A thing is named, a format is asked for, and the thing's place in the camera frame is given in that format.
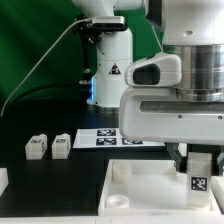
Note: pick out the white sheet with AprilTags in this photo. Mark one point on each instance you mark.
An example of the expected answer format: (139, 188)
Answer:
(107, 137)

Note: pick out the grey camera on stand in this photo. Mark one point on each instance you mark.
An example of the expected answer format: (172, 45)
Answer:
(109, 23)

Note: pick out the white obstacle block left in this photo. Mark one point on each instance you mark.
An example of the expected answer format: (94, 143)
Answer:
(3, 180)

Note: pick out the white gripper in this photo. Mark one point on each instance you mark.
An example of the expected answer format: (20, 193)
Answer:
(153, 114)

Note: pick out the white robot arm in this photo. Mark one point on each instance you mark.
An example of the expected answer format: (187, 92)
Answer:
(175, 96)

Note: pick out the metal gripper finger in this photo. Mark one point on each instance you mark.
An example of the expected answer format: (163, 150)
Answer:
(220, 163)

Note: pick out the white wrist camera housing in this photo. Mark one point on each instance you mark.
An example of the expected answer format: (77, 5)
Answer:
(160, 70)

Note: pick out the white square tabletop part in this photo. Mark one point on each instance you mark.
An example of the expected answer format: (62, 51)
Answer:
(148, 187)

